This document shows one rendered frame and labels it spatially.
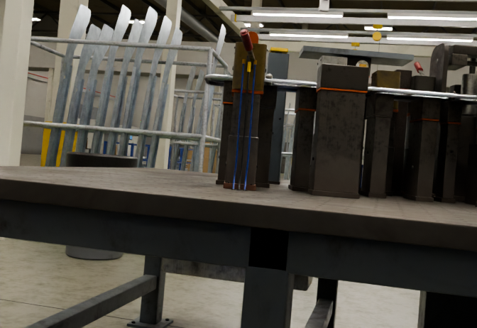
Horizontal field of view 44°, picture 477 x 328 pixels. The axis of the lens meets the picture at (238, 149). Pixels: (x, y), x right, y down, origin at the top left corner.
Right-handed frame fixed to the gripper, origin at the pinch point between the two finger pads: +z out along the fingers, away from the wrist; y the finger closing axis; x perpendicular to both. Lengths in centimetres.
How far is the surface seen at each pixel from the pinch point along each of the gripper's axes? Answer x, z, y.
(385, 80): 12.1, 28.8, 25.5
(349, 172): -10, 57, 53
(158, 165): 14, 74, -619
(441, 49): 30.8, 16.8, 24.8
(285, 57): -12.5, 21.0, 0.6
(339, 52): 3.7, 18.6, 7.9
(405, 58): 25.0, 18.7, 13.1
